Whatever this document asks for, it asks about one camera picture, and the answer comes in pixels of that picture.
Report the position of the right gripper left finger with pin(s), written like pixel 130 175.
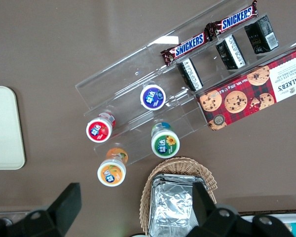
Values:
pixel 66 205

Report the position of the red lid gum bottle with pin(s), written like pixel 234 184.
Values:
pixel 98 130

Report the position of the stack of foil containers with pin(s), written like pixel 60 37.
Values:
pixel 170 209

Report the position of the small black snack box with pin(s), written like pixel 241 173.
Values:
pixel 261 34
pixel 230 51
pixel 190 74

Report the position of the beige plastic tray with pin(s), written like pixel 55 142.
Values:
pixel 5 128

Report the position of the light wicker basket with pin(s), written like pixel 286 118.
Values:
pixel 182 165

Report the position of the red Walkers shortbread box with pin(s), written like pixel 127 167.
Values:
pixel 249 98

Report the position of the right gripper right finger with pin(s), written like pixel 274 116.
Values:
pixel 204 205

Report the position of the clear acrylic stepped riser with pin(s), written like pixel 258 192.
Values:
pixel 207 64
pixel 118 81

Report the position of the green lid gum bottle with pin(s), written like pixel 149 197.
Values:
pixel 165 145

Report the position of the orange lid gum bottle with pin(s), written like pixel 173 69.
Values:
pixel 111 172

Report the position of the blue lid gum bottle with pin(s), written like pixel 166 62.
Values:
pixel 153 96

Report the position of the Snickers chocolate bar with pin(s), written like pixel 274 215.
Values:
pixel 236 18
pixel 190 44

